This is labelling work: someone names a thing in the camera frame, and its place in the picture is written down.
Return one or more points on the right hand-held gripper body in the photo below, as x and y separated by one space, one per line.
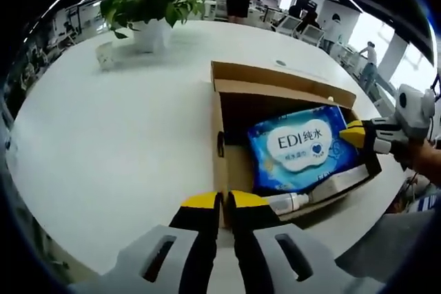
413 111

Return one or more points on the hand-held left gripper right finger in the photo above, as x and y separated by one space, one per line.
253 239

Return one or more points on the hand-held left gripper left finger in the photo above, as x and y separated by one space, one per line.
196 232

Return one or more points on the small clear bottle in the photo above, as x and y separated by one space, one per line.
286 203

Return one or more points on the blue wet wipes soft item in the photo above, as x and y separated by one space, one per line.
299 149

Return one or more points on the brown cardboard shoe box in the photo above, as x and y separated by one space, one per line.
275 77

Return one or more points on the white tube box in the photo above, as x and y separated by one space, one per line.
339 180

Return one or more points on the grey mesh office chair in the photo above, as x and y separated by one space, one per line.
379 249

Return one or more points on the white office chair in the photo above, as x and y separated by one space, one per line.
290 26
314 36

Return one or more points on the small translucent cup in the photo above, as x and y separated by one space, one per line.
105 55

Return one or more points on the blue white wall poster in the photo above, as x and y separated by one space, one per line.
425 201

